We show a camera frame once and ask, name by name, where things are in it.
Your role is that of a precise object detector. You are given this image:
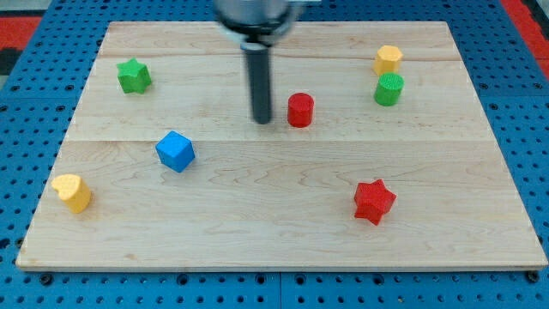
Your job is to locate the red cylinder block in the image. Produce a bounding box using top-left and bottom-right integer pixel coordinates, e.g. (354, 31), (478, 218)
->
(287, 93), (314, 128)

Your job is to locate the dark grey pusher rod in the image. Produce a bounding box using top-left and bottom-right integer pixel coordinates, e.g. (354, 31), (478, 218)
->
(241, 42), (272, 124)

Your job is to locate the yellow heart block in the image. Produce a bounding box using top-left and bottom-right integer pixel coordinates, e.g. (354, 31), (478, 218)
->
(51, 173), (92, 214)

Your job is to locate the blue cube block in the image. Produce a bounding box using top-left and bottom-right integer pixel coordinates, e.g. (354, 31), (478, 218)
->
(155, 130), (196, 173)

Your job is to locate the yellow hexagon block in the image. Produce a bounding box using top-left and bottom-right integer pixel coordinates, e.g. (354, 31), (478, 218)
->
(373, 45), (403, 76)

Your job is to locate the light wooden board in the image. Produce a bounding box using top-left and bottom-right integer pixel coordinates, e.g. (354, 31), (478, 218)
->
(16, 21), (547, 272)

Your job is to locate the green star block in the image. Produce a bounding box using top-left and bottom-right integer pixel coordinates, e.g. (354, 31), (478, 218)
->
(117, 58), (152, 94)

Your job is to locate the red star block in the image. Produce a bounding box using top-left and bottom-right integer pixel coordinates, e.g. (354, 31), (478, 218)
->
(354, 179), (397, 226)

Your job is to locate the green cylinder block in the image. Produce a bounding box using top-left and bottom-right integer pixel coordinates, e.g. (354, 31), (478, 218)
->
(374, 72), (405, 106)

